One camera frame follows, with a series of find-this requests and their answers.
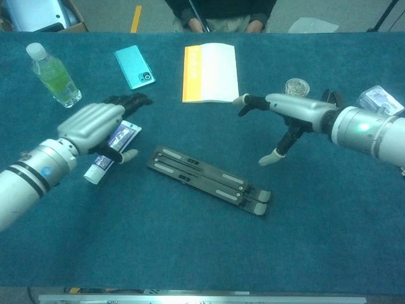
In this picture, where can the seated person in dark jacket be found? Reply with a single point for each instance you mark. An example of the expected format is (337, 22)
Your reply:
(221, 9)

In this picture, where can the yellow tape strip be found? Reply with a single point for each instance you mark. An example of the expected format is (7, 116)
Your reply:
(136, 19)

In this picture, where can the clear jar of paper clips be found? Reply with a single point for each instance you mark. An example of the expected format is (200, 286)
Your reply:
(295, 87)

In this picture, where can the left silver and black robot hand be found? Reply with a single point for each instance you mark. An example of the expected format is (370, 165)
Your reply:
(91, 126)

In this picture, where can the right silver and black robot hand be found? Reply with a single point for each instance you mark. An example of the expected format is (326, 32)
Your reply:
(300, 111)

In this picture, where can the clear bottle with green label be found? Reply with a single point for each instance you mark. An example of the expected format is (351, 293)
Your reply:
(55, 79)

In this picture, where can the brown cardboard box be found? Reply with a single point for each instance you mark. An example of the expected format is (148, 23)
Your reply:
(77, 27)

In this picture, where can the black folding laptop stand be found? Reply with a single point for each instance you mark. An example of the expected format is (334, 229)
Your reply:
(202, 177)

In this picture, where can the aluminium profile rail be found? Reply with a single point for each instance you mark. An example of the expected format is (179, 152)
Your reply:
(202, 299)

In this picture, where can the teal felt table cloth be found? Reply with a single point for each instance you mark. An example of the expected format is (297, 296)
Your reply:
(190, 247)

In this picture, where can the white sheet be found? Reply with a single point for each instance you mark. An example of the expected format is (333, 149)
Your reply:
(311, 25)

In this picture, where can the black stapler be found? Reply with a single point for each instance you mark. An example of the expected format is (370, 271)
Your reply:
(335, 96)

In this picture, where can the yellow and white booklet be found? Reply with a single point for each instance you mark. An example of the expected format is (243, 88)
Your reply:
(215, 73)

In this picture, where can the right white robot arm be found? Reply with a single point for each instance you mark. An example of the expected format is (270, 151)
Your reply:
(364, 130)

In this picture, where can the black tripod leg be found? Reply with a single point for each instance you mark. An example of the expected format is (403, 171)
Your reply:
(384, 16)

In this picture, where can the light blue smartphone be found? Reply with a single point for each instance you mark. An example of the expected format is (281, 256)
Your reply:
(133, 66)

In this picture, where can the purple and white toothpaste tube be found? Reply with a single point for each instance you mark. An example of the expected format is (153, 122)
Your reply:
(126, 134)

